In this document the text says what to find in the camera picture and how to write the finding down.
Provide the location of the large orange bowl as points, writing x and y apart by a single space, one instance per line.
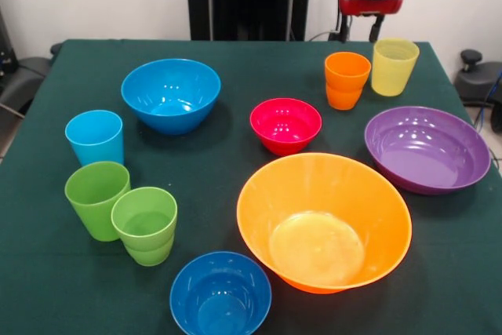
313 190

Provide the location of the yellow translucent cup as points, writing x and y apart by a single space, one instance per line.
392 76

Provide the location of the black pedestal base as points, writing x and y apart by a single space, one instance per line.
476 80
19 80

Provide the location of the light green cup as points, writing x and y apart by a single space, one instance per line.
143 209
149 256

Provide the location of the dark blue small bowl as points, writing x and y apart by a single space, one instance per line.
219 292

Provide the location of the light blue bowl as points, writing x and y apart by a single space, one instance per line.
170 92

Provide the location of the dark green tablecloth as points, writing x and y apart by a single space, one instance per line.
219 162

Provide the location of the light blue cup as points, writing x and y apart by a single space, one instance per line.
94 143

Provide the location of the purple bowl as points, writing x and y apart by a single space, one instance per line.
423 154

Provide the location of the orange cup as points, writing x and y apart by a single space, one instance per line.
347 72
344 100

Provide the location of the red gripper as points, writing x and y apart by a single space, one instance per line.
370 6

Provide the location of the pink-red small bowl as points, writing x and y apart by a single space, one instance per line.
284 127

